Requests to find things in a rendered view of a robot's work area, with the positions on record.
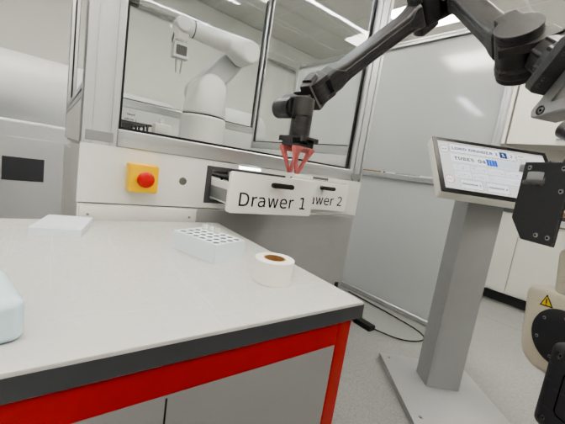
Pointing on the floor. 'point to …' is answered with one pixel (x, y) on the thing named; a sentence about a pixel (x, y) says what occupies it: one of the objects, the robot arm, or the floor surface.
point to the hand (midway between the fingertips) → (293, 170)
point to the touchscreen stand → (451, 329)
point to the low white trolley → (164, 332)
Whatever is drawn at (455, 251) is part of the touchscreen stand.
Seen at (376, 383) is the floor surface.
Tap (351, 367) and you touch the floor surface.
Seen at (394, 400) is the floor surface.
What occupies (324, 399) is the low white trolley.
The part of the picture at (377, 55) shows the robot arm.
